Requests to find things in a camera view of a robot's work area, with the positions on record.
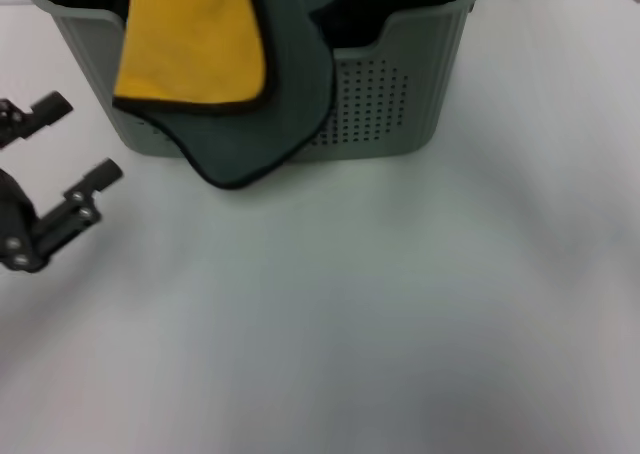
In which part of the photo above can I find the yellow and grey towel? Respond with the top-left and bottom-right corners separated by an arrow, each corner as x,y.
111,0 -> 339,191

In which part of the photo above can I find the grey-green perforated plastic storage box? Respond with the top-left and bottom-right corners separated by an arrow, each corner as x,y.
28,0 -> 489,163

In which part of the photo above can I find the black cloth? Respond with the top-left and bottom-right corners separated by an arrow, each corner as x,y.
39,0 -> 472,51

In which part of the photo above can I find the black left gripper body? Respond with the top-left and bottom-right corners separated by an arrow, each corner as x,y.
0,167 -> 52,275

